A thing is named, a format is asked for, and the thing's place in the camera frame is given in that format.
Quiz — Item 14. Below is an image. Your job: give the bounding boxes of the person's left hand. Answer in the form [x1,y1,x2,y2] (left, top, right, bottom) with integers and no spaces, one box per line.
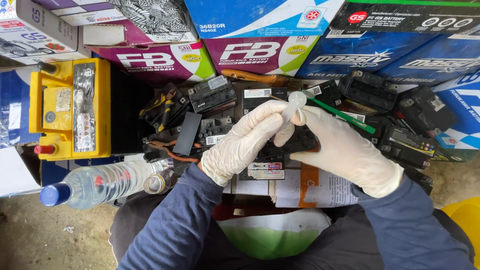
[200,99,291,187]

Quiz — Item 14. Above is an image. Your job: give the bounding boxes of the person's right hand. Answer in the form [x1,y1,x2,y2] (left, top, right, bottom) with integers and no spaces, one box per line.
[273,106,405,199]

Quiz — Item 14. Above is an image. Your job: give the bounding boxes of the clear plastic dropper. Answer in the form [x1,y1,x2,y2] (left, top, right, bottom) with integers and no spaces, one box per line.
[280,91,308,127]

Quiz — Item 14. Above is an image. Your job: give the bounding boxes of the small clear plastic cap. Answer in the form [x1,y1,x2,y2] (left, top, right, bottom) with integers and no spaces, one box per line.
[208,75,229,90]

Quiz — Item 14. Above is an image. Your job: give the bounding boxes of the purple battery carton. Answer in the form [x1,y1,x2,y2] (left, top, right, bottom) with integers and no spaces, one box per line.
[203,35,320,78]
[83,19,208,86]

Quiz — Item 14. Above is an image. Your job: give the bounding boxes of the green toothbrush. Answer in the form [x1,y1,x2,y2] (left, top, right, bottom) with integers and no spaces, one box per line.
[301,89,376,135]

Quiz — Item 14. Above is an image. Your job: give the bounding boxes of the black flat strip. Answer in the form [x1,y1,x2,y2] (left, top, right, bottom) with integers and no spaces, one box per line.
[172,111,203,157]

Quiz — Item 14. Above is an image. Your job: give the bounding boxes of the white orange paper leaflet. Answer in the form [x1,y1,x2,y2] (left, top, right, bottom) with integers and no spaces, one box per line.
[275,162,361,209]

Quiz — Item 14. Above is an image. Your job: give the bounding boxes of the blue white battery carton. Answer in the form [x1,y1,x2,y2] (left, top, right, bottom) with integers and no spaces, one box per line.
[183,0,346,39]

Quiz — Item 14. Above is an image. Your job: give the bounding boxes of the yellow black pliers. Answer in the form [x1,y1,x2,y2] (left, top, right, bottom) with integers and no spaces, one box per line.
[140,89,178,133]

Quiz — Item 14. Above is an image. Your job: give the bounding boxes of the dark blue battery carton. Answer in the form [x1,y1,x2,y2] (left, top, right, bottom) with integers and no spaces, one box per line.
[295,29,439,80]
[376,34,480,86]

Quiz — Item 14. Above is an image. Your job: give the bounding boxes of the pile of black motorcycle batteries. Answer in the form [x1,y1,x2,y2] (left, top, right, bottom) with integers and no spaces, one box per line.
[139,69,459,196]

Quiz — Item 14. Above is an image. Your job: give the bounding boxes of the green white plastic bag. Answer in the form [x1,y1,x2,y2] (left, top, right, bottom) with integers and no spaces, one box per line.
[217,208,333,260]

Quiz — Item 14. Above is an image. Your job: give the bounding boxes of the small glass jar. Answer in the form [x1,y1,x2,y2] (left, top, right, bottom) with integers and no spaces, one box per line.
[143,169,177,195]

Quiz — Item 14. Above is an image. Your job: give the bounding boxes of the black white patterned carton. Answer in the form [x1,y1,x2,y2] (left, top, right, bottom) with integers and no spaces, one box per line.
[108,0,199,44]

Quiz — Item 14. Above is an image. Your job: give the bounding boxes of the black battery carton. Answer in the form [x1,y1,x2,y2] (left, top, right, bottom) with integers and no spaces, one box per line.
[329,0,480,37]

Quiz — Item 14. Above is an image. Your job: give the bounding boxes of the clear bottle with blue cap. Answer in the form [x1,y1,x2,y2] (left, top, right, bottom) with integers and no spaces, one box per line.
[40,160,166,210]

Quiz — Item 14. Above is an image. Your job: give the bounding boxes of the yellow car battery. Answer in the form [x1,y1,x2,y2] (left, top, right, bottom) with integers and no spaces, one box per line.
[29,58,151,161]

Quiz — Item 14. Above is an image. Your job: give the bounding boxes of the blue white checkered carton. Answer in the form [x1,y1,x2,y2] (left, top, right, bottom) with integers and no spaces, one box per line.
[430,70,480,163]

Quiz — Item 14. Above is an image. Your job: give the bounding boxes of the purple white checkered carton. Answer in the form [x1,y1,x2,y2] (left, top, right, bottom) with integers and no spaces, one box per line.
[33,0,126,27]

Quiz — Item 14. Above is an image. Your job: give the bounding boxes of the yellow plastic object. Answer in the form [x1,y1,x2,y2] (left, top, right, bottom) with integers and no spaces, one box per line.
[442,196,480,268]

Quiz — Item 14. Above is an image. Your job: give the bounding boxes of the white grey battery carton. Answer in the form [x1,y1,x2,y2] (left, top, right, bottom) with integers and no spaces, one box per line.
[0,0,91,67]

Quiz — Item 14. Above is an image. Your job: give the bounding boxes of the blue carton with tape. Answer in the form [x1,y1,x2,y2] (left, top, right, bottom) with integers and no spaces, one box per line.
[0,65,43,149]

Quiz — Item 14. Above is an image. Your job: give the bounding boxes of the wooden handled tool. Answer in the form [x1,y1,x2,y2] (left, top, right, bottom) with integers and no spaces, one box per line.
[221,68,290,88]

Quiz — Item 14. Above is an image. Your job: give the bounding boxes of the copper wire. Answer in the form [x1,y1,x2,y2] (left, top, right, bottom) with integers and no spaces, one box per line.
[147,139,202,164]

